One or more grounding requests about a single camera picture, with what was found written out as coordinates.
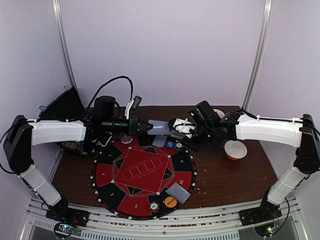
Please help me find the blue small blind button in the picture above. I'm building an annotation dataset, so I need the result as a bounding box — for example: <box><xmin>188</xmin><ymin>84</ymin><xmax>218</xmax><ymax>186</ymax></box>
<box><xmin>165</xmin><ymin>140</ymin><xmax>176</xmax><ymax>149</ymax></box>

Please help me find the small pile of dealt cards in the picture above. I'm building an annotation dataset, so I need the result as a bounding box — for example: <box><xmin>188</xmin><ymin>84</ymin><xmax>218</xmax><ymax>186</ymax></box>
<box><xmin>165</xmin><ymin>182</ymin><xmax>191</xmax><ymax>204</ymax></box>

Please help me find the red poker chip stack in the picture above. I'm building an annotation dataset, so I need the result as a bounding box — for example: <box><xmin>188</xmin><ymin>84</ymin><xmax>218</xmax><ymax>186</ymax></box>
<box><xmin>149</xmin><ymin>201</ymin><xmax>160</xmax><ymax>213</ymax></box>

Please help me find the deck of blue cards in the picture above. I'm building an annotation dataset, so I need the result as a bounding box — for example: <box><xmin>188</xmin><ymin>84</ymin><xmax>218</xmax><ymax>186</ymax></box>
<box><xmin>170</xmin><ymin>131</ymin><xmax>185</xmax><ymax>140</ymax></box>

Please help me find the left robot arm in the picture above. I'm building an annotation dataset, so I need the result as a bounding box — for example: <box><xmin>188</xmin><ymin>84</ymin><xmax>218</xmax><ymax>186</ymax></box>
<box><xmin>0</xmin><ymin>96</ymin><xmax>153</xmax><ymax>222</ymax></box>

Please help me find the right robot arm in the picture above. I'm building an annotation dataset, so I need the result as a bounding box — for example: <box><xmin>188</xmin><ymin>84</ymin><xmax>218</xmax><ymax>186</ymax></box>
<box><xmin>180</xmin><ymin>100</ymin><xmax>320</xmax><ymax>221</ymax></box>

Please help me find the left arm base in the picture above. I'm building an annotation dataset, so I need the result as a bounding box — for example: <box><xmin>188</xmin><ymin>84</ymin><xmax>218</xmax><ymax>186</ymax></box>
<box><xmin>45</xmin><ymin>207</ymin><xmax>90</xmax><ymax>227</ymax></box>

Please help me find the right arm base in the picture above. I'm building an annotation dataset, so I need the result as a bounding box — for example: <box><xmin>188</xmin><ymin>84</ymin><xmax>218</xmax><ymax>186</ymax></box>
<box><xmin>239</xmin><ymin>206</ymin><xmax>282</xmax><ymax>226</ymax></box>

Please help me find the floral ceramic mug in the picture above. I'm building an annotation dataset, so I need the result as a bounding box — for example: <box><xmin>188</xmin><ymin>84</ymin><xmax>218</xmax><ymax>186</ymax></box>
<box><xmin>213</xmin><ymin>108</ymin><xmax>225</xmax><ymax>119</ymax></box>

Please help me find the white and orange bowl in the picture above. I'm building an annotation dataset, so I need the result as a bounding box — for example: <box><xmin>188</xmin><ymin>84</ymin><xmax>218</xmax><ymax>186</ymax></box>
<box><xmin>224</xmin><ymin>140</ymin><xmax>248</xmax><ymax>161</ymax></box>

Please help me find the round poker table mat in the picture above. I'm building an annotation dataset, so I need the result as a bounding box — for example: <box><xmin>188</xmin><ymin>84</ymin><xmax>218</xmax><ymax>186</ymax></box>
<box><xmin>90</xmin><ymin>134</ymin><xmax>197</xmax><ymax>221</ymax></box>

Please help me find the poker chips row in case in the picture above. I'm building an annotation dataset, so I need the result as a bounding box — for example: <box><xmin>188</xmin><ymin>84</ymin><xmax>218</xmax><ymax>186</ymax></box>
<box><xmin>61</xmin><ymin>141</ymin><xmax>87</xmax><ymax>155</ymax></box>

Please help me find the black poker set case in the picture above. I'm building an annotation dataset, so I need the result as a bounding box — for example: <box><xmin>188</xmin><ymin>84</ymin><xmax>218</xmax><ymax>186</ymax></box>
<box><xmin>37</xmin><ymin>86</ymin><xmax>113</xmax><ymax>160</ymax></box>

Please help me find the orange big blind button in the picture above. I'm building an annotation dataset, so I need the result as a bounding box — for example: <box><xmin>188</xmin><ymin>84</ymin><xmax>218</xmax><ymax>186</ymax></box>
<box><xmin>164</xmin><ymin>196</ymin><xmax>178</xmax><ymax>208</ymax></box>

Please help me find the right aluminium frame post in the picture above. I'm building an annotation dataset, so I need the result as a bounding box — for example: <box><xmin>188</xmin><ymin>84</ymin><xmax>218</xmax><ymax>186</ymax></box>
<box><xmin>242</xmin><ymin>0</ymin><xmax>274</xmax><ymax>111</ymax></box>

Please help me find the aluminium frame post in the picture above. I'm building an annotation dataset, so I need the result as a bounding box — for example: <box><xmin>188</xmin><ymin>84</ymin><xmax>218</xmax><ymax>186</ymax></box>
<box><xmin>52</xmin><ymin>0</ymin><xmax>78</xmax><ymax>91</ymax></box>
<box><xmin>242</xmin><ymin>0</ymin><xmax>274</xmax><ymax>111</ymax></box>

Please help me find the front aluminium rail frame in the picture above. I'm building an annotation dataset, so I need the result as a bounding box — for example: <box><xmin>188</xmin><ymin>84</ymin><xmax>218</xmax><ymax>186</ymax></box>
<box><xmin>17</xmin><ymin>197</ymin><xmax>311</xmax><ymax>240</ymax></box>

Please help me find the left aluminium frame post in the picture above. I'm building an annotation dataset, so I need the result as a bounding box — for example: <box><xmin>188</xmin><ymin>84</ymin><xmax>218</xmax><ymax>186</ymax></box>
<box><xmin>52</xmin><ymin>0</ymin><xmax>78</xmax><ymax>91</ymax></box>

